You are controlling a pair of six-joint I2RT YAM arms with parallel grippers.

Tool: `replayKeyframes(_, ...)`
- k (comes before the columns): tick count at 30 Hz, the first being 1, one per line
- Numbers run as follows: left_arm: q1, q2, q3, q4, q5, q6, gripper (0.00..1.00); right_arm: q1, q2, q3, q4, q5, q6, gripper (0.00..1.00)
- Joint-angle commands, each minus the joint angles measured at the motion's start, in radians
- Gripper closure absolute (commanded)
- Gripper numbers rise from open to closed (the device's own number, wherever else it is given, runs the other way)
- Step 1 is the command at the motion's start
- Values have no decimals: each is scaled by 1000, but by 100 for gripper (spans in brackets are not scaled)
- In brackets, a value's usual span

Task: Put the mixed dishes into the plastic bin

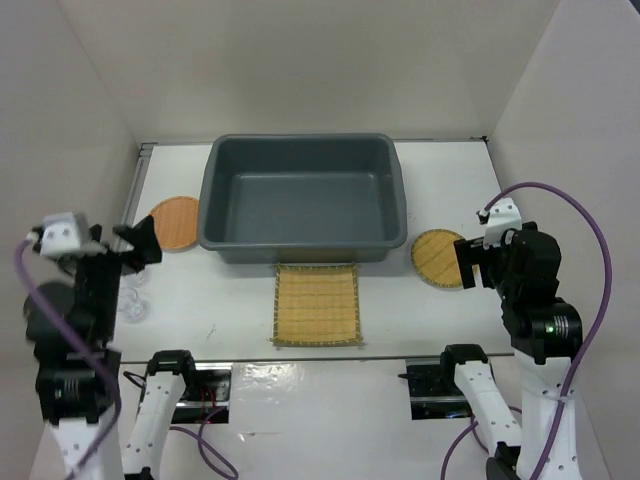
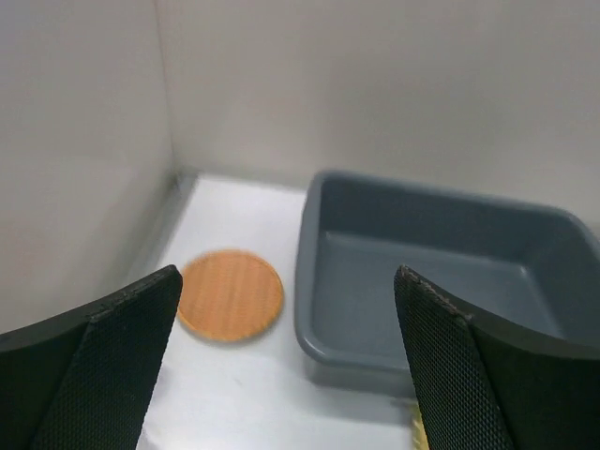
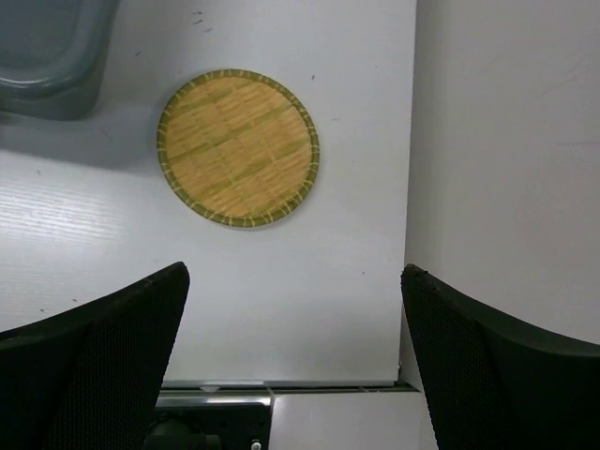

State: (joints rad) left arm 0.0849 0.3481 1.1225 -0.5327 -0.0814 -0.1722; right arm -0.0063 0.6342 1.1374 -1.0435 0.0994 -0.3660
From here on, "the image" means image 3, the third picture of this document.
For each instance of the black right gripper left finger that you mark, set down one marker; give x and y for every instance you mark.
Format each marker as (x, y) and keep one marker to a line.
(89, 377)

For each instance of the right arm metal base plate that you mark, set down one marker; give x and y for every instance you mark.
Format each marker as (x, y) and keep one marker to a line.
(211, 417)

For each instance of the round green-rimmed bamboo tray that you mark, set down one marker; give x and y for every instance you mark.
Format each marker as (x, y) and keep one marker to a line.
(238, 148)

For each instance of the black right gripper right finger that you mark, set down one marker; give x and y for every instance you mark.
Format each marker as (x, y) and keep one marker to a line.
(493, 381)

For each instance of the grey plastic bin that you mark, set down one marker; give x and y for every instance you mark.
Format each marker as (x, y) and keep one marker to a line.
(53, 55)

